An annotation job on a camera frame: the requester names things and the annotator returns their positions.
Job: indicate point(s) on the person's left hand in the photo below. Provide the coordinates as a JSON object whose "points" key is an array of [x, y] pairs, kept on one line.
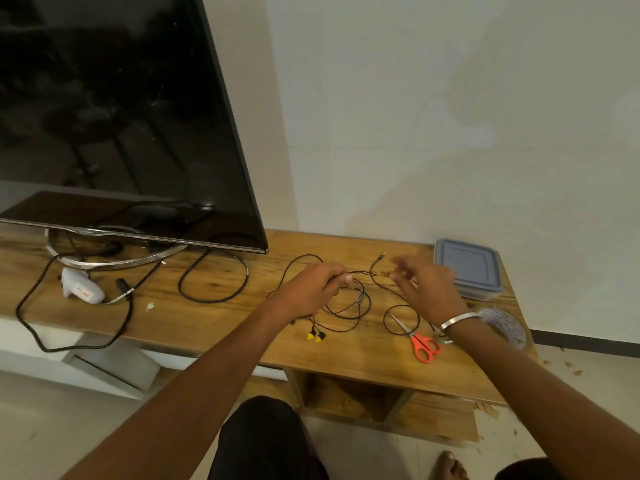
{"points": [[307, 292]]}

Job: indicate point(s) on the person's right hand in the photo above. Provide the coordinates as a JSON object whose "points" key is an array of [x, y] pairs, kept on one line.
{"points": [[432, 292]]}

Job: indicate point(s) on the person's right fingers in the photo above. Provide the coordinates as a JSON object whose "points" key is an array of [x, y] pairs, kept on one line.
{"points": [[402, 269]]}

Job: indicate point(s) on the person's left thumb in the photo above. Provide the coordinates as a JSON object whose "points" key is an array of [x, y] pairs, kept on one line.
{"points": [[344, 282]]}

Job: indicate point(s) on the black earphones with yellow buds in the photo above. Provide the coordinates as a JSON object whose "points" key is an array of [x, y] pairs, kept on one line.
{"points": [[310, 337]]}

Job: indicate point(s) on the person's right forearm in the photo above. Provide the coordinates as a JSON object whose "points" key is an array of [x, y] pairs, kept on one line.
{"points": [[540, 394]]}

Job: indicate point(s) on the person's left forearm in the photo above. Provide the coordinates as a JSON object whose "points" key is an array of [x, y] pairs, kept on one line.
{"points": [[190, 394]]}

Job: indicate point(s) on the plastic container with grey lid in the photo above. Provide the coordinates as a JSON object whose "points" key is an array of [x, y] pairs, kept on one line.
{"points": [[470, 267]]}

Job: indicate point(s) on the clear tape roll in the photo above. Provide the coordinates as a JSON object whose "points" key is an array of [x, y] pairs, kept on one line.
{"points": [[510, 325]]}

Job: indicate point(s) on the wooden television table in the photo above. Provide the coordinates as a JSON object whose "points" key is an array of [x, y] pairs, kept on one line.
{"points": [[225, 327]]}

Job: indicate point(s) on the person's left leg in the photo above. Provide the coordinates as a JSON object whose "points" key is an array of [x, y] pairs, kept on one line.
{"points": [[265, 444]]}

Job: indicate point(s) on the person's leg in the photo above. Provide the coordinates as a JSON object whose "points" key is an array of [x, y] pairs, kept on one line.
{"points": [[530, 469], [265, 444]]}

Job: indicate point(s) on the scattered wood chips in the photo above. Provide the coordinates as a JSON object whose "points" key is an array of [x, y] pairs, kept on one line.
{"points": [[570, 367]]}

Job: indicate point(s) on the person's right foot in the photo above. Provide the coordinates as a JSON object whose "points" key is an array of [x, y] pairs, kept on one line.
{"points": [[451, 467]]}

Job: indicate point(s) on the person's right leg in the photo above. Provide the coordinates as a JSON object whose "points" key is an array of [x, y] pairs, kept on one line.
{"points": [[530, 469]]}

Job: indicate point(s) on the silver curved television stand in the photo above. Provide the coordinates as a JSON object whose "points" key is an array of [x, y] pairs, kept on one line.
{"points": [[107, 263]]}

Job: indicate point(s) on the white low shelf board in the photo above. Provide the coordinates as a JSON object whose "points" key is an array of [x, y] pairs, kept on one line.
{"points": [[110, 367]]}

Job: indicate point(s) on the white plastic handheld device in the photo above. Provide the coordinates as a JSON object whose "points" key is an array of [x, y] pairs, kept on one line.
{"points": [[80, 287]]}

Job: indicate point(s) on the black flat screen television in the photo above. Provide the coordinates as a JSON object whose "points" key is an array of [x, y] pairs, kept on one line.
{"points": [[115, 109]]}

